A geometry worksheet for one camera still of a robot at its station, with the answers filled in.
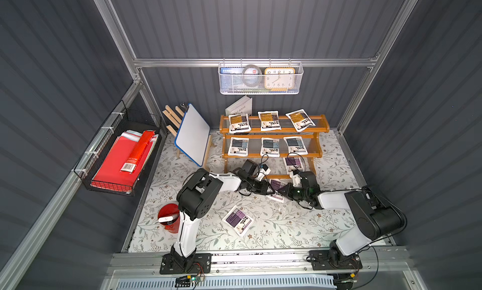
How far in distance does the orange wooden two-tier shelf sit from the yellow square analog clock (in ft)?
0.46

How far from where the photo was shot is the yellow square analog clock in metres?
0.89

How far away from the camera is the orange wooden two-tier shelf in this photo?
0.82m
